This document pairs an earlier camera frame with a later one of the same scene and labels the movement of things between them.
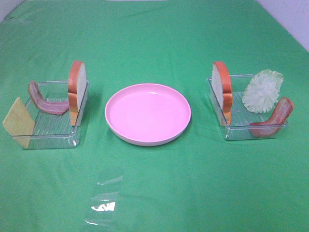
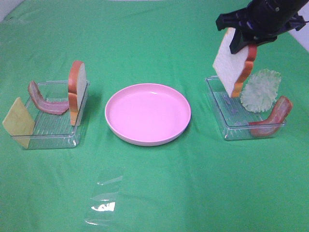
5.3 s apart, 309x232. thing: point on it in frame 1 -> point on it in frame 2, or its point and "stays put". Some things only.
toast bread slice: (222, 86) -> (230, 68)
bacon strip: (279, 116) stays put
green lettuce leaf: (261, 94) stays put
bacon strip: (57, 108) stays put
